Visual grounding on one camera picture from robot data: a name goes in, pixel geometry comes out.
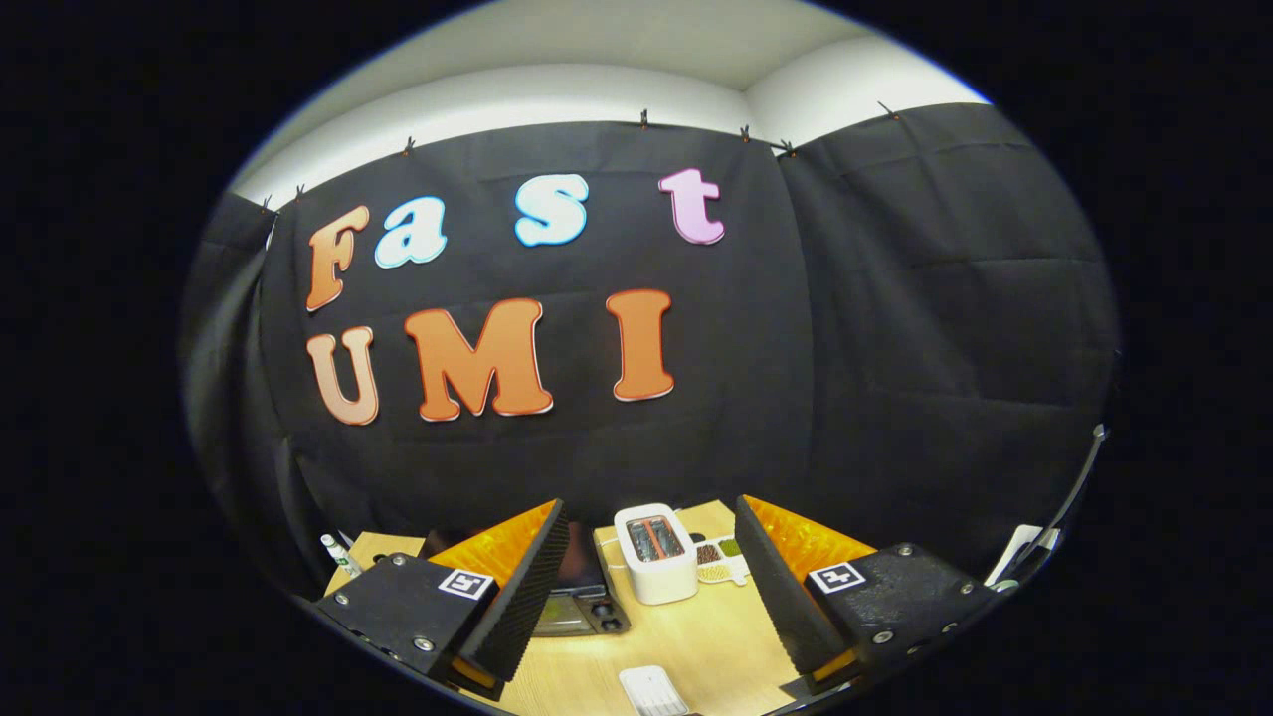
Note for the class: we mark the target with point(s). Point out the white pop-up toaster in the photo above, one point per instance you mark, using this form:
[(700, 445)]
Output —
[(661, 582)]

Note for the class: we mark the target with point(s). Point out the small white divided seed dish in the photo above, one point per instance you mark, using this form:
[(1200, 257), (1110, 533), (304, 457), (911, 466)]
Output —
[(721, 567)]

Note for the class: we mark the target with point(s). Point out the black toaster oven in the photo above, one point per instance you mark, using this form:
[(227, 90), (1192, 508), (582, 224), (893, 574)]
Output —
[(587, 612)]

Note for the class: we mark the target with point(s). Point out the white bottle with green label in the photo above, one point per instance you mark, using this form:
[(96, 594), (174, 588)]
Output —
[(338, 555)]

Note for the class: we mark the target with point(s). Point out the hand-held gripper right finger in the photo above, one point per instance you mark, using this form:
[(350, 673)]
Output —
[(781, 597)]

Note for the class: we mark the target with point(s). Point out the row of black cloth clips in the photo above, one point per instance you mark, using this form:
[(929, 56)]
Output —
[(643, 119)]

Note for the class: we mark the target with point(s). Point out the grey metal rod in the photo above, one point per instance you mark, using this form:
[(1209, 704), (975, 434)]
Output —
[(1084, 477)]

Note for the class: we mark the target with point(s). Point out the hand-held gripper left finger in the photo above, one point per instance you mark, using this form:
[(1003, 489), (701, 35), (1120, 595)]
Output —
[(522, 597)]

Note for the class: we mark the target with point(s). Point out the white rectangular tray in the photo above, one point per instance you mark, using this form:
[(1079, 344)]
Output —
[(651, 691)]

